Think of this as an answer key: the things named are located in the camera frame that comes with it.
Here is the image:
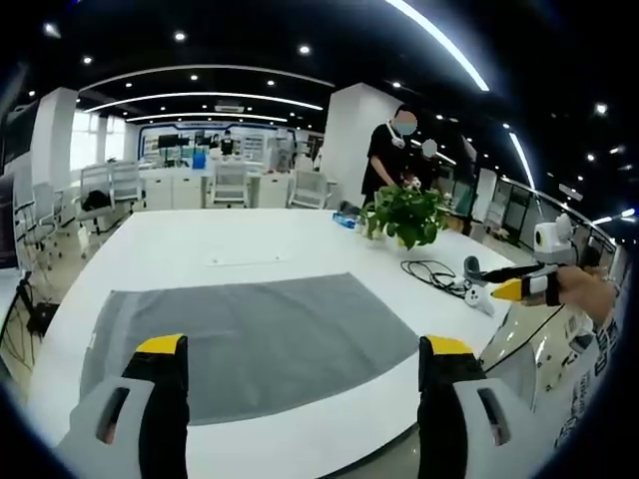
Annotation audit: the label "white table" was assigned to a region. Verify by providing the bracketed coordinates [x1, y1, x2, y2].
[27, 206, 520, 479]

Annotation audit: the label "black cable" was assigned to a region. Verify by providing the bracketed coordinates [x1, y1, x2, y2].
[400, 258, 469, 299]

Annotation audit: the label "green potted plant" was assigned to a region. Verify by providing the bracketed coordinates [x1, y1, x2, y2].
[358, 183, 452, 250]

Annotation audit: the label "grey towel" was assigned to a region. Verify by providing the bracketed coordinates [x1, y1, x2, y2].
[78, 272, 421, 427]

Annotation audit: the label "white glossy chair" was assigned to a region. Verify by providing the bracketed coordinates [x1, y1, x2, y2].
[477, 297, 598, 418]

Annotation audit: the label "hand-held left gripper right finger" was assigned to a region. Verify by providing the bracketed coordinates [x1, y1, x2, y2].
[416, 334, 551, 479]

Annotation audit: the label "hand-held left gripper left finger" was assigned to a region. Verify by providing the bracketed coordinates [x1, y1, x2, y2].
[53, 333, 192, 479]

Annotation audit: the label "white office chair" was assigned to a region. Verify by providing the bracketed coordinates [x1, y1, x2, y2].
[77, 163, 117, 237]
[111, 161, 147, 205]
[13, 181, 65, 273]
[209, 162, 250, 209]
[288, 170, 329, 211]

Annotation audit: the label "person's right hand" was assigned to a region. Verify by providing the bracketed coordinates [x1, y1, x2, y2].
[555, 263, 616, 321]

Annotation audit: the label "person's printed white shirt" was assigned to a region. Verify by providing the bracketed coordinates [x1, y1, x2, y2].
[552, 278, 631, 450]

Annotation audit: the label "black bag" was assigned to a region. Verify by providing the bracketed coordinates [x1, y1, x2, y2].
[81, 189, 117, 213]

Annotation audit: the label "white power strip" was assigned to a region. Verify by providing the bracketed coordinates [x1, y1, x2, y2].
[463, 285, 496, 316]

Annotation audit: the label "black floor cables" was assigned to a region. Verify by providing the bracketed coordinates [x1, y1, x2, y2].
[0, 276, 51, 363]

